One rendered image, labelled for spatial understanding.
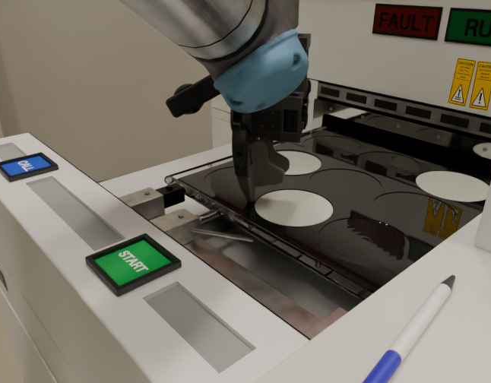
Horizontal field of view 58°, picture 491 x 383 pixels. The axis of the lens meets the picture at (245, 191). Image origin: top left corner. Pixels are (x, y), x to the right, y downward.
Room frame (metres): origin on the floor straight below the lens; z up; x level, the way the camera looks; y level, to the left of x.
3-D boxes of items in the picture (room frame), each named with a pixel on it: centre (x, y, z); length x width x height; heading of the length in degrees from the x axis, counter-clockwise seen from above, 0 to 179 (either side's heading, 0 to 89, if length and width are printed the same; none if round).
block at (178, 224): (0.45, 0.10, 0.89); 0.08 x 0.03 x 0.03; 131
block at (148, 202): (0.51, 0.15, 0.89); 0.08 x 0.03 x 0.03; 131
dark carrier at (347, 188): (0.58, -0.14, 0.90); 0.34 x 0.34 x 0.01; 42
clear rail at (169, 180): (0.46, -0.01, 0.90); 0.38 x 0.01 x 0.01; 41
